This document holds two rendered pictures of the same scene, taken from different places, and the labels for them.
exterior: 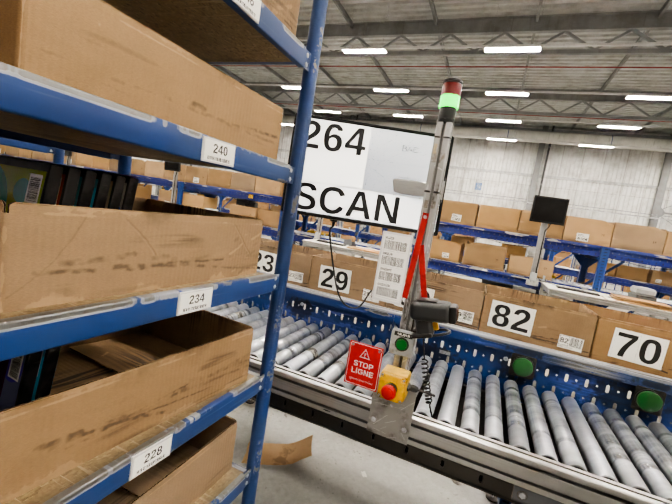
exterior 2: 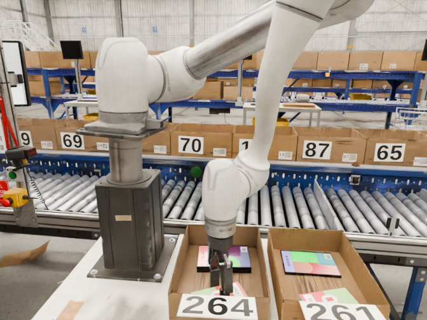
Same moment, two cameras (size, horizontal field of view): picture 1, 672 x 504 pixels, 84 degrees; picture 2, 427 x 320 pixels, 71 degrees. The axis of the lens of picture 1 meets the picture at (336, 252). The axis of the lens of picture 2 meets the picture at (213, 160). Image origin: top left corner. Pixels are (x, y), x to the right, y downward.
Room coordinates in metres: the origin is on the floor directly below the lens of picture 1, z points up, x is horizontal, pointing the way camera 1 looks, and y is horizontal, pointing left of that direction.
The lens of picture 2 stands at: (-0.52, -0.81, 1.44)
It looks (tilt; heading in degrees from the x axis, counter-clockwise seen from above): 17 degrees down; 346
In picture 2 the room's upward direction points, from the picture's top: straight up
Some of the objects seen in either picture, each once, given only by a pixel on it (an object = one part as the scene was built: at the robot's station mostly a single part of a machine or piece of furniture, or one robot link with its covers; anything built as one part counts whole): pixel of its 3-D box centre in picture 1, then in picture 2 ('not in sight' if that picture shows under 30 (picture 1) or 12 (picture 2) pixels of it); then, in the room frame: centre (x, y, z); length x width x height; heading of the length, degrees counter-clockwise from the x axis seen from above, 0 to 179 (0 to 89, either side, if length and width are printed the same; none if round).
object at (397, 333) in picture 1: (402, 343); (14, 174); (1.00, -0.22, 0.95); 0.07 x 0.03 x 0.07; 68
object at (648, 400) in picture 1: (649, 401); (195, 172); (1.22, -1.13, 0.81); 0.07 x 0.01 x 0.07; 68
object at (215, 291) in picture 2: not in sight; (219, 296); (0.21, -1.01, 0.76); 0.16 x 0.07 x 0.02; 96
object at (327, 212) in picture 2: not in sight; (322, 202); (0.74, -1.71, 0.76); 0.46 x 0.01 x 0.09; 158
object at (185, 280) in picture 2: not in sight; (220, 266); (0.30, -1.04, 0.80); 0.38 x 0.28 x 0.10; 163
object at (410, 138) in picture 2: not in sight; (390, 146); (0.98, -2.33, 0.96); 0.39 x 0.29 x 0.17; 68
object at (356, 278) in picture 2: not in sight; (316, 272); (0.21, -1.34, 0.80); 0.38 x 0.28 x 0.10; 162
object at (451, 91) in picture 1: (450, 97); not in sight; (1.03, -0.23, 1.62); 0.05 x 0.05 x 0.06
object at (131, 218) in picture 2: not in sight; (133, 218); (0.50, -0.76, 0.91); 0.26 x 0.26 x 0.33; 71
